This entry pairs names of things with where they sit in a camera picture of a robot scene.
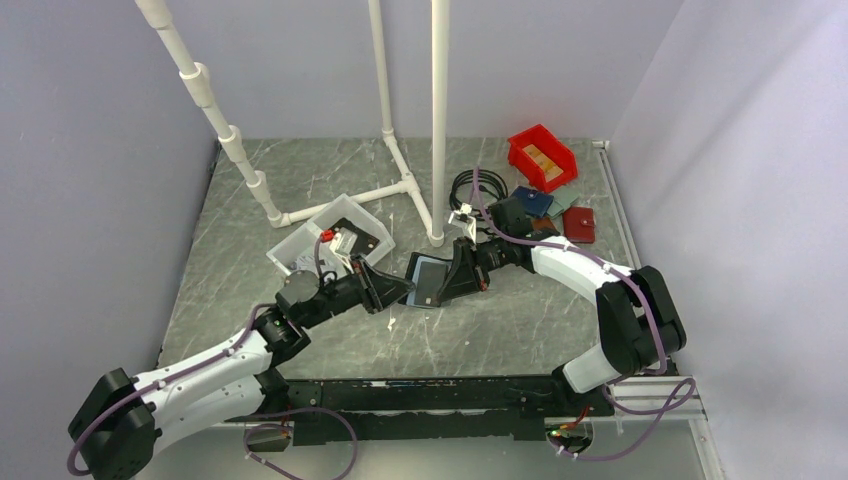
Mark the brown leather card holder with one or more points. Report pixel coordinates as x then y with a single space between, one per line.
545 224

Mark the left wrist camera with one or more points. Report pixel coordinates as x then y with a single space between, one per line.
341 242

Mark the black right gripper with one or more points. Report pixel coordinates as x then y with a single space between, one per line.
463 277

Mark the red leather card holder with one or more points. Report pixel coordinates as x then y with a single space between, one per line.
579 225

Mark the gold card in bin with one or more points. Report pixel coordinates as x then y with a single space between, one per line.
551 171

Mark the red plastic bin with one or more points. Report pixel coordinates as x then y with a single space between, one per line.
557 151

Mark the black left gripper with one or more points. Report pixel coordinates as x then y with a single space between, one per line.
375 289

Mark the white plastic divided tray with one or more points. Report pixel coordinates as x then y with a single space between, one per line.
300 249

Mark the mint green card holder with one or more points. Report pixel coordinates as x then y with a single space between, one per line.
562 199

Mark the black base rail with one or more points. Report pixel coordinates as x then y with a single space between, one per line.
522 407

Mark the white PVC pipe frame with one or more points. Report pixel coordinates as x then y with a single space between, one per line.
304 67

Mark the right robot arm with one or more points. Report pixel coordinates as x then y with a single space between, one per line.
638 324

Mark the blue leather card holder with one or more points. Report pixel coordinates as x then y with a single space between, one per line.
534 202

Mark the black leather card holder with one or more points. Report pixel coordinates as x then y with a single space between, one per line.
411 274

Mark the gold card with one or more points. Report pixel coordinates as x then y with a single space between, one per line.
535 154
551 171

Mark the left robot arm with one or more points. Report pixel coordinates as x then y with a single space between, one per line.
124 419

